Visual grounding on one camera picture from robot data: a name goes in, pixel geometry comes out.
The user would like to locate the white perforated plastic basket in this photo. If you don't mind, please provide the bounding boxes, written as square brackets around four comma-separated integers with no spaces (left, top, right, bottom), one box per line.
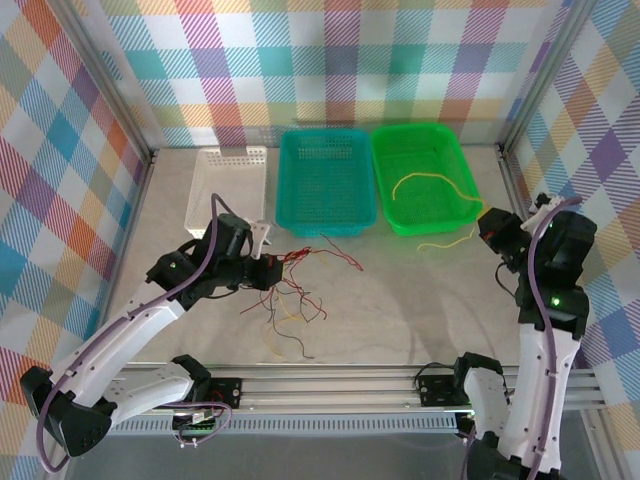
[183,145,269,240]

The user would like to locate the teal plastic basket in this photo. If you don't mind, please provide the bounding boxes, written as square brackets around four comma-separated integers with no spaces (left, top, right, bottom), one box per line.
[275,128,378,239]

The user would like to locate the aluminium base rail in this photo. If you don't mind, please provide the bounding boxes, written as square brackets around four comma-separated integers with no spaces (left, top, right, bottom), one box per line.
[107,362,609,440]

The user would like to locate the aluminium frame post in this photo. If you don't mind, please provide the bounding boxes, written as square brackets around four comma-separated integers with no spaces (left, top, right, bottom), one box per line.
[497,0,599,151]
[47,0,159,161]

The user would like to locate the bundle of coloured wires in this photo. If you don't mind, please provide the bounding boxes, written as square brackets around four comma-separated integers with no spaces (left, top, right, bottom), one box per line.
[282,246,329,321]

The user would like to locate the aluminium floor rail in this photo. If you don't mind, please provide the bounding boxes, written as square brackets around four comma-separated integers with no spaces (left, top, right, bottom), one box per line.
[497,144,621,480]
[42,149,161,480]

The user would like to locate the green plastic basket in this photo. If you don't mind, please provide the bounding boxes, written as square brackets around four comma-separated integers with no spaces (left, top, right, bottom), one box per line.
[371,122,484,236]

